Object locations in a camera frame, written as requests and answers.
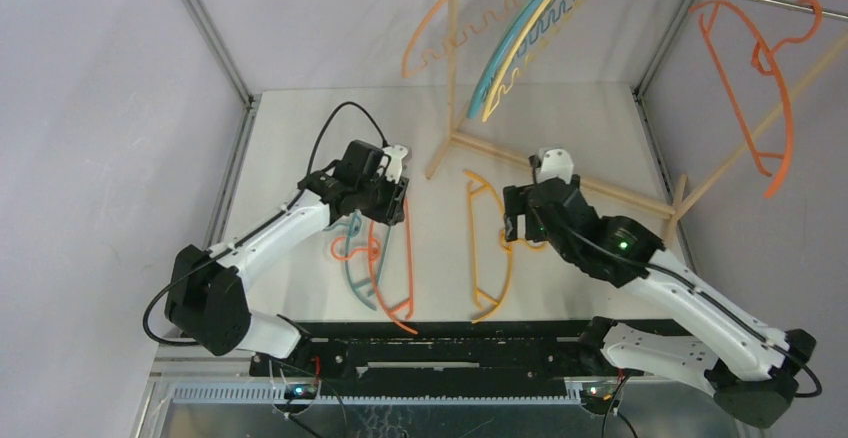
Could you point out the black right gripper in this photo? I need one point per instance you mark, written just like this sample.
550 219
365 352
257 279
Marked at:
518 208

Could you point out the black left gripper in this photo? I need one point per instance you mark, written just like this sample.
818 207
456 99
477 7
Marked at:
393 211

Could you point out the yellow-orange plastic hanger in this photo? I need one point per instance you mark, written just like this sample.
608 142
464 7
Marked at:
488 305

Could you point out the pale yellow wavy hanger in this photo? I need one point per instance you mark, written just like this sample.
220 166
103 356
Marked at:
530 37

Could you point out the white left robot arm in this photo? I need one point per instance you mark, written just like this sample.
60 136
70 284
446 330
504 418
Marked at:
207 298

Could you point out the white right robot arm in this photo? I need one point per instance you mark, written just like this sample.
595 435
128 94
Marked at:
747 367

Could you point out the teal plastic hanger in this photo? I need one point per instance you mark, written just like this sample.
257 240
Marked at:
343 250

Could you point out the peach wavy hanger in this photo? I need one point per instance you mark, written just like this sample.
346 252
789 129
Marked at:
550 23

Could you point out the right circuit board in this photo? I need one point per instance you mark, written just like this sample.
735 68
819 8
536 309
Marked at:
598 399

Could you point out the circuit board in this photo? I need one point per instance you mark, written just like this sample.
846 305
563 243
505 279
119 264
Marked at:
598 399
300 393

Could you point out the left circuit board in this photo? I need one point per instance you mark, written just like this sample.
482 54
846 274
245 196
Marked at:
300 393

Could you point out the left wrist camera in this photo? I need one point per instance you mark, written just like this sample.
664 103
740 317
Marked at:
391 165

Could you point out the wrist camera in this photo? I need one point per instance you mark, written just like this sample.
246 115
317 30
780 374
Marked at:
553 163
391 165

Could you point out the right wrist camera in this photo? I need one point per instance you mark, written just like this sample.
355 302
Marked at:
553 163

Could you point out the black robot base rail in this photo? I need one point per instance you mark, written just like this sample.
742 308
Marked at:
442 360

